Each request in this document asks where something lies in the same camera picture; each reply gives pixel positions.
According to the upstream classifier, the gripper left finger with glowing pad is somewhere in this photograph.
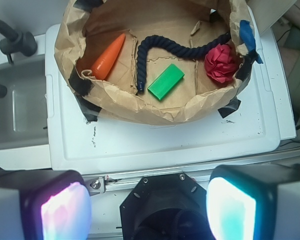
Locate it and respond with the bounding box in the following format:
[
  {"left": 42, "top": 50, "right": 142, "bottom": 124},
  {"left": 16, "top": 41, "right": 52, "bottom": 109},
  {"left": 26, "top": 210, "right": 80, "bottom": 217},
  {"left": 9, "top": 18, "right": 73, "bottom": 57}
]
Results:
[{"left": 0, "top": 170, "right": 92, "bottom": 240}]

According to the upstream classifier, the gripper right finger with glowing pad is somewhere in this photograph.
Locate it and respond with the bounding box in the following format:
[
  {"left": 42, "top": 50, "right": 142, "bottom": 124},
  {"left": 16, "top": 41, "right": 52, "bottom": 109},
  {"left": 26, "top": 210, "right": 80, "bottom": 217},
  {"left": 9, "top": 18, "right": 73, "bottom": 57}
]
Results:
[{"left": 206, "top": 163, "right": 300, "bottom": 240}]

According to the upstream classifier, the green rectangular block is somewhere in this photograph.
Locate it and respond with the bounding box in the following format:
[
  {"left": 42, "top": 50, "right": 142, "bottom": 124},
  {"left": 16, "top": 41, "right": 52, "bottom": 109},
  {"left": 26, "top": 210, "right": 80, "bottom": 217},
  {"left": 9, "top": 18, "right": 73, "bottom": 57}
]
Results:
[{"left": 147, "top": 63, "right": 185, "bottom": 101}]

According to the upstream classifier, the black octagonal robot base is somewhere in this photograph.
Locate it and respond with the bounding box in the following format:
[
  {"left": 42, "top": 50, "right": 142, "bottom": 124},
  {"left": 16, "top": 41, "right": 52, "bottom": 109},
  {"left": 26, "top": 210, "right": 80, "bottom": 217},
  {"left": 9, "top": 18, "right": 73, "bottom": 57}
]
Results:
[{"left": 119, "top": 172, "right": 214, "bottom": 240}]

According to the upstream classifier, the white plastic cooler lid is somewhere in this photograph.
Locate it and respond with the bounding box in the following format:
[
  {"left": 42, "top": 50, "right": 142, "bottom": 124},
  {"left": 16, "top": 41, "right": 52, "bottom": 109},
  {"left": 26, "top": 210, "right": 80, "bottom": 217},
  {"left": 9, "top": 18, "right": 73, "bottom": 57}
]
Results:
[{"left": 44, "top": 4, "right": 297, "bottom": 176}]

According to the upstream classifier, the grey sink basin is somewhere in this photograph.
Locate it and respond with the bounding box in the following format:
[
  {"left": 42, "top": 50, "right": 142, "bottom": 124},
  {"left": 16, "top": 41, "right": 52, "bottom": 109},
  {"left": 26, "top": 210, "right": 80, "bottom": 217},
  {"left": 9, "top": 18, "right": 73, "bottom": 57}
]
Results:
[{"left": 0, "top": 55, "right": 48, "bottom": 150}]

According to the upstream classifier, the black tape patch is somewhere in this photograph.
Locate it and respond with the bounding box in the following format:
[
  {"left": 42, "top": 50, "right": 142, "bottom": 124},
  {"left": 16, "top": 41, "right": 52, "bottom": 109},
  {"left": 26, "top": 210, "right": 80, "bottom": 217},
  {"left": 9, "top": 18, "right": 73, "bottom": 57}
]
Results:
[{"left": 75, "top": 95, "right": 102, "bottom": 122}]

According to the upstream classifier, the red crumpled paper ball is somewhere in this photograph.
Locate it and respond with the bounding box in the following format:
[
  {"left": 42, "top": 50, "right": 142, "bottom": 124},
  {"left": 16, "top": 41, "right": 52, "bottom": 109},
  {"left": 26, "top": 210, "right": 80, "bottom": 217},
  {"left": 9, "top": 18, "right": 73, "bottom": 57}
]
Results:
[{"left": 204, "top": 43, "right": 243, "bottom": 85}]

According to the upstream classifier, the orange plastic carrot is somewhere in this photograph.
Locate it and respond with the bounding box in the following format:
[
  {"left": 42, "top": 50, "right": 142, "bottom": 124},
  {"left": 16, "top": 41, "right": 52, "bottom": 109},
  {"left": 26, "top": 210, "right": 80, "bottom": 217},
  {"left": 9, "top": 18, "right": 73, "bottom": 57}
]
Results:
[{"left": 90, "top": 33, "right": 126, "bottom": 80}]

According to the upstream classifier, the black faucet pipe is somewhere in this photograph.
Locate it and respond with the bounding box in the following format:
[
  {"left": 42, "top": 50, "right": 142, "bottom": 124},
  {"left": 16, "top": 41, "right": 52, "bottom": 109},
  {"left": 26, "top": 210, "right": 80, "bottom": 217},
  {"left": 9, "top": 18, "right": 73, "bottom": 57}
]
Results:
[{"left": 0, "top": 20, "right": 38, "bottom": 65}]

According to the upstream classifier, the blue masking tape strip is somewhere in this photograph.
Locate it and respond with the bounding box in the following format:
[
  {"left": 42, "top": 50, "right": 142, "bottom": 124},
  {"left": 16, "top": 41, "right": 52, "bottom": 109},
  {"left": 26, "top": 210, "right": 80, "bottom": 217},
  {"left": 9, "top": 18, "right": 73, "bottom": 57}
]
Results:
[{"left": 239, "top": 20, "right": 263, "bottom": 64}]

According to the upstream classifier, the brown paper bag bin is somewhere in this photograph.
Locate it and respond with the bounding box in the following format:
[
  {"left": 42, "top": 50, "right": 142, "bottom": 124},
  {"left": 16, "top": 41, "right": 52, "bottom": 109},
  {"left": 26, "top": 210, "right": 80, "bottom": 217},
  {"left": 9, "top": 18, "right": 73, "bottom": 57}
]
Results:
[{"left": 54, "top": 0, "right": 256, "bottom": 125}]

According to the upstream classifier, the aluminium extrusion rail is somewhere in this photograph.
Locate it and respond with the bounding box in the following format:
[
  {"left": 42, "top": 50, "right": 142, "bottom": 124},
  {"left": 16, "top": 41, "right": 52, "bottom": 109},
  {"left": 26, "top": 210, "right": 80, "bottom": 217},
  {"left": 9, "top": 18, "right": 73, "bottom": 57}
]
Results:
[{"left": 83, "top": 145, "right": 300, "bottom": 196}]

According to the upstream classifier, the dark blue thick rope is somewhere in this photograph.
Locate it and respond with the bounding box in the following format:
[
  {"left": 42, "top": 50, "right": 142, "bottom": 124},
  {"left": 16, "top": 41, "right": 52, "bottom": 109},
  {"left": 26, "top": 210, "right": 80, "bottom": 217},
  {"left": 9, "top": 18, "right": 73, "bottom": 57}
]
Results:
[{"left": 136, "top": 32, "right": 231, "bottom": 94}]

